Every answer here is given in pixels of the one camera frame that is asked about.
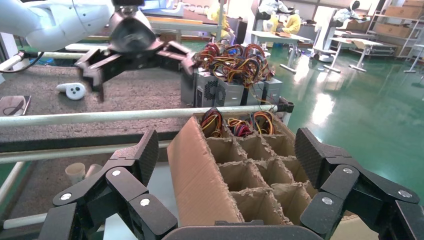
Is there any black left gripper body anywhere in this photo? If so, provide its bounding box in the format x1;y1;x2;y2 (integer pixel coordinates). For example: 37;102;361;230
108;0;163;56

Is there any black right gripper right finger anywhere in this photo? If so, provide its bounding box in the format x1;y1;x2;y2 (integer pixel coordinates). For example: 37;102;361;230
294;127;424;240

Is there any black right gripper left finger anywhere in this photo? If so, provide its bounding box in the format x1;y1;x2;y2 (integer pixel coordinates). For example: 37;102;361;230
38;129;178;240

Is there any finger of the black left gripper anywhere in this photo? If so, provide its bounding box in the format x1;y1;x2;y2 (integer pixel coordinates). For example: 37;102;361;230
75;48;142;102
154;40;197;76

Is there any wooden top workbench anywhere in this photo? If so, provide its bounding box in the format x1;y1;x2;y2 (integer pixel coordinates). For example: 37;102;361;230
145;15;223;44

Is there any beige paper cup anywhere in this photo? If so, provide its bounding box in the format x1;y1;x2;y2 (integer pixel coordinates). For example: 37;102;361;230
64;162;87;186
85;163;105;180

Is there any white VR controller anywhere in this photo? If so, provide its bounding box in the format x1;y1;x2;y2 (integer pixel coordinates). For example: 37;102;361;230
55;82;87;101

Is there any grey felt cart deck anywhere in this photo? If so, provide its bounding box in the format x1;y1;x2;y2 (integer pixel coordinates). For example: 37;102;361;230
0;64;200;144

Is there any grey power supply unit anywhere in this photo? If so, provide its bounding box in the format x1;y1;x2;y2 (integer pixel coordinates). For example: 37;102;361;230
215;77;248;108
180;70;218;108
246;77;283;106

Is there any seated person in yellow coat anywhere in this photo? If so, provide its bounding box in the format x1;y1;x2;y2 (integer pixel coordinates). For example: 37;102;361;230
282;9;302;36
206;0;234;45

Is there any cardboard box with dividers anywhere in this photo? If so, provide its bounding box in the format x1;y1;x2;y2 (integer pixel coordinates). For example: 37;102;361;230
166;110;380;240

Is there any black pipe end connector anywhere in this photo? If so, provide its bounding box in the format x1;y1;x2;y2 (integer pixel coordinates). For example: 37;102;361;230
275;96;295;114

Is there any white work table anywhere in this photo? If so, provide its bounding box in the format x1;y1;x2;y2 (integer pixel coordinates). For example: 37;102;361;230
323;37;384;73
246;30;313;74
403;43;424;74

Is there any black equipment case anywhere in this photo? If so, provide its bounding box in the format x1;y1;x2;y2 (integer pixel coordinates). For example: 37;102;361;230
359;43;398;58

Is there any white wheeled robot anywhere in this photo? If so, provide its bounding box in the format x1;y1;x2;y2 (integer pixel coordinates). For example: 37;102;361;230
312;0;363;63

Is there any metal shelf rack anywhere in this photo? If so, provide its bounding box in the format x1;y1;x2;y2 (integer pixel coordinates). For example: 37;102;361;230
365;0;424;61

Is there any long white pipe rail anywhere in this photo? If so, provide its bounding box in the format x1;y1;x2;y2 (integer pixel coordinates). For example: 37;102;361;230
0;104;278;129

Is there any tangled coloured cable bundle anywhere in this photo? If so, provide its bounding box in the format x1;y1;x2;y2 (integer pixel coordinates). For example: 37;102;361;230
194;42;276;90

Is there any power supply with coloured cables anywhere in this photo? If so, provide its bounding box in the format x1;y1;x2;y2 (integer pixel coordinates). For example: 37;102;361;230
200;107;225;139
226;118;253;138
250;110;276;135

